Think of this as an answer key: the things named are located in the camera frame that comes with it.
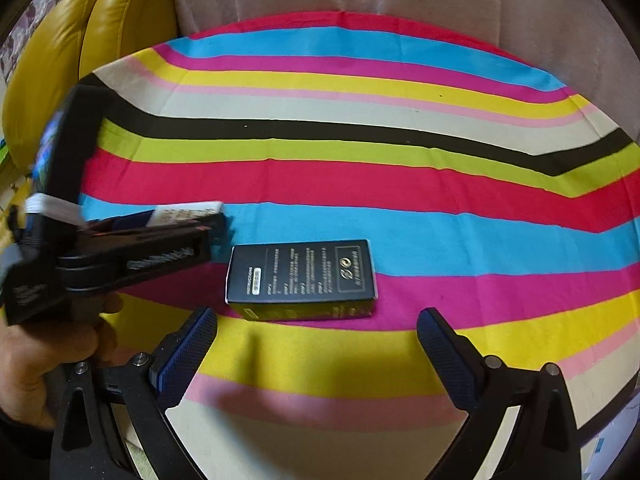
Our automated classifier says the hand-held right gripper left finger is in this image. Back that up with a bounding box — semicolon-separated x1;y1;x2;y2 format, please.
50;306;219;480

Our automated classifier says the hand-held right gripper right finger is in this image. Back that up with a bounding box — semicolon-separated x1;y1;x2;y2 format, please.
416;307;583;480

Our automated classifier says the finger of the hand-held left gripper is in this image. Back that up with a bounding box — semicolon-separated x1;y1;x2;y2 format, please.
57;212;236;293
75;210;158;236

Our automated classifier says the small white barcode box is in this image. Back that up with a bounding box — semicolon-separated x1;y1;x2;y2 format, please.
150;201;224;226

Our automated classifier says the black box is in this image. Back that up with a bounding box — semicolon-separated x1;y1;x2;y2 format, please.
226;239;378;322

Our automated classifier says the pale purple container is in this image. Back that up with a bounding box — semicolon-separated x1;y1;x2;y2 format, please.
582;395;640;480

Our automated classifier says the person's left hand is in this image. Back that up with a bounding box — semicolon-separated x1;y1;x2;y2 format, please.
0;292;126;431

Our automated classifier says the colourful striped cloth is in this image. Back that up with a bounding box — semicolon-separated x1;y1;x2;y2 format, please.
75;12;640;480

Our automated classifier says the yellow leather sofa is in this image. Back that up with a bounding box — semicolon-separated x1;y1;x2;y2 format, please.
0;0;178;181

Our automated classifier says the floral patterned fabric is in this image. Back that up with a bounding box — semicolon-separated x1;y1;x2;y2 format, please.
0;0;96;81

